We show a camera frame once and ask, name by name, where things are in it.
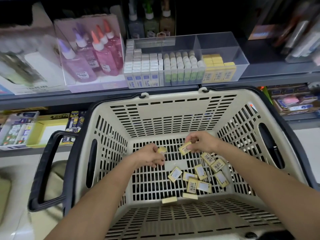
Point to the person's right hand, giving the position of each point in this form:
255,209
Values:
206,142

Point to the person's left hand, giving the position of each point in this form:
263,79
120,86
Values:
146,157

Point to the yellow eraser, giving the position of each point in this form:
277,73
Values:
161,150
185,148

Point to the pile of erasers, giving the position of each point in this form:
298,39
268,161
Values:
200,180

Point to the beige shopping basket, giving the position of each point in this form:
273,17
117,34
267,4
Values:
165,100

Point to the yellow erasers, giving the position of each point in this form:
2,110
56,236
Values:
217,70

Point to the row of white green erasers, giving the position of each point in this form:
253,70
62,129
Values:
182,71

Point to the grey store shelves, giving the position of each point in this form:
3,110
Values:
100,95

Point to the rows of white erasers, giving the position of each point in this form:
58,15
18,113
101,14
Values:
142,72

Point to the person's left forearm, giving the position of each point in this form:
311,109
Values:
92,207

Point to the person's right forearm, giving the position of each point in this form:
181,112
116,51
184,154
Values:
272,190

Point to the pink glue display box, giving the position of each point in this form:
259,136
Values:
95,86

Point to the yellow empty display box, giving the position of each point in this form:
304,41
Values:
50,132

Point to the white eraser display box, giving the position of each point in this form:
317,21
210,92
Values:
17,130

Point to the white glue display box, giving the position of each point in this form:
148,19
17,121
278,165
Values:
45,67

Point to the yellow plastic basket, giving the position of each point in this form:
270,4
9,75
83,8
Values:
4,197

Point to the dark blue yellow packets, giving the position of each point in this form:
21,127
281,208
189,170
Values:
75,125

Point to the clear plastic divider tray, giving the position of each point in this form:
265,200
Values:
235,47

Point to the pink glue bottle orange cap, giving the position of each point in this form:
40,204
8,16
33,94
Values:
114,47
117,37
105,60

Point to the pink glue bottle purple cap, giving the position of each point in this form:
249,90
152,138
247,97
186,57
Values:
77,66
89,51

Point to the translucent glue bottle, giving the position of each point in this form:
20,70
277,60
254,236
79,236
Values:
136,28
152,27
168,26

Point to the row of clear glue bottles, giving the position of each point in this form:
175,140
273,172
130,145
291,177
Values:
17,67

